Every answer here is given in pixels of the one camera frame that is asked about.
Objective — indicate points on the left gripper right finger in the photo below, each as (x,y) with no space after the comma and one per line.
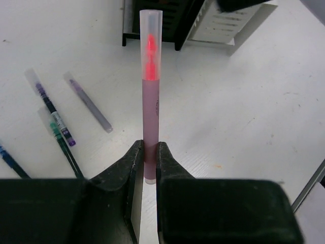
(209,210)

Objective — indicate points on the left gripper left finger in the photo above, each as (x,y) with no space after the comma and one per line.
(104,209)

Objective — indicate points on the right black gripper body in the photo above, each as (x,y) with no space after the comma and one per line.
(235,5)

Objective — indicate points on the mauve pen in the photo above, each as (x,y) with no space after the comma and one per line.
(151,71)

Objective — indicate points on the grey pen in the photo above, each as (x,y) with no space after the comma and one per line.
(83,96)

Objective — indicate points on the white slotted container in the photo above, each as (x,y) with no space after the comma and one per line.
(213,28)

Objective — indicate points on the dark green pen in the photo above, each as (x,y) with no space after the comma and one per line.
(53,130)

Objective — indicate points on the black slotted container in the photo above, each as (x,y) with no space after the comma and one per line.
(168,21)

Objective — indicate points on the purple barcode pen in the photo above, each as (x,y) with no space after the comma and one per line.
(35,82)

